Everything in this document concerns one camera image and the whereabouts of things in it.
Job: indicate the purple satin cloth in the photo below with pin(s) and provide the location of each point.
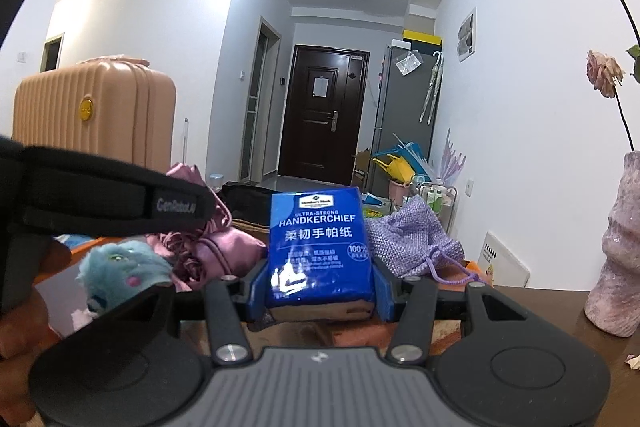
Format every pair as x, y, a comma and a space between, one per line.
225, 252

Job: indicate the grey interior door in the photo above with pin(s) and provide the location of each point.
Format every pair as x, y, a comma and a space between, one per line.
260, 107

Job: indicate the pink textured vase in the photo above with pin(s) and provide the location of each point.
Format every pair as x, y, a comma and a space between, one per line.
620, 257

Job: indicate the white flat panel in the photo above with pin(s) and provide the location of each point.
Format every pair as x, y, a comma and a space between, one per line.
505, 259

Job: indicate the person's left hand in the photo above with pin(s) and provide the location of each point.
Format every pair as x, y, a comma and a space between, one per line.
22, 332

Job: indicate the blue tissue pack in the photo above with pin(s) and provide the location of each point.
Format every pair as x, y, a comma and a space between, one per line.
320, 247

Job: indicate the grey refrigerator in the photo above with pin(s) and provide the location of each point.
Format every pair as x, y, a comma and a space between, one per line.
400, 107

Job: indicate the fallen pink petal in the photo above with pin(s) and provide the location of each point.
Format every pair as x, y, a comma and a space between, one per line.
634, 362

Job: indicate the dark brown entrance door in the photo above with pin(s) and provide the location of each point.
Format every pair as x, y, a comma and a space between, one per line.
320, 117

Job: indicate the folded white umbrella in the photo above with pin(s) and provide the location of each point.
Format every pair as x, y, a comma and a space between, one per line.
432, 87

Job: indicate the cardboard box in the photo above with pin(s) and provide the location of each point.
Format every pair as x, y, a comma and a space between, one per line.
250, 226

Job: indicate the pink ribbed suitcase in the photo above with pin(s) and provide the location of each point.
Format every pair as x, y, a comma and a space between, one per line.
100, 112

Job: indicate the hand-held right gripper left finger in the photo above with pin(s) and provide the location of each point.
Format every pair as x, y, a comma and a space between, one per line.
257, 294

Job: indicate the black floor bag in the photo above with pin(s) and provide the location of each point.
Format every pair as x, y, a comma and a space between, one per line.
247, 202

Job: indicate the clear plastic bag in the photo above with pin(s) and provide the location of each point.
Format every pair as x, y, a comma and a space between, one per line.
408, 63

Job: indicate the white trolley cart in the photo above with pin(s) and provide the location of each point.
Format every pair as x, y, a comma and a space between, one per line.
437, 202

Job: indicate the yellow black box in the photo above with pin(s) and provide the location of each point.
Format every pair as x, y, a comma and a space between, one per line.
422, 41

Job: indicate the wall picture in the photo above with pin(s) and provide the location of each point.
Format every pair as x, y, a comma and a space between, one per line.
466, 34

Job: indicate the purple butterfly wall decor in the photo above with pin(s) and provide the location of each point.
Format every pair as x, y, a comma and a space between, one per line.
452, 159

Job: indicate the light blue plush toy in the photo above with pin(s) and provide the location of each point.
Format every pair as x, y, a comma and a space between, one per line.
120, 267

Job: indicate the white mop pole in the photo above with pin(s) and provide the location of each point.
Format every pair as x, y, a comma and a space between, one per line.
185, 142

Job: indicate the white wall socket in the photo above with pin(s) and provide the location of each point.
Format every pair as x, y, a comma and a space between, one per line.
469, 188

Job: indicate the pink sponge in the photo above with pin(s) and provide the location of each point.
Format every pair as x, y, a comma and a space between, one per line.
360, 333

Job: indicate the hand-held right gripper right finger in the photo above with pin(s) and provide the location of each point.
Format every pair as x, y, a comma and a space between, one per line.
386, 294

